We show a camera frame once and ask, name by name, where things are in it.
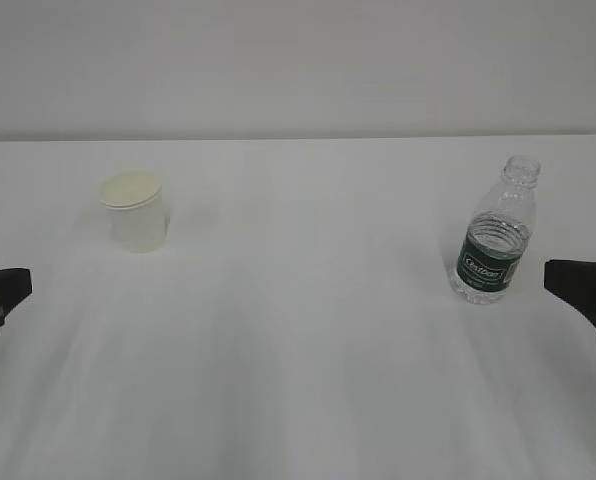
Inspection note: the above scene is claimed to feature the white paper cup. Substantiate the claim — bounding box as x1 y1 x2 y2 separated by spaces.
99 170 168 253

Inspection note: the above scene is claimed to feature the clear water bottle green label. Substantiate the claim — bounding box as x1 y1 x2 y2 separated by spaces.
450 155 541 305

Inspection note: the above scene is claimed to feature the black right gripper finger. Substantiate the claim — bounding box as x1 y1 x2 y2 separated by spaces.
543 259 596 329

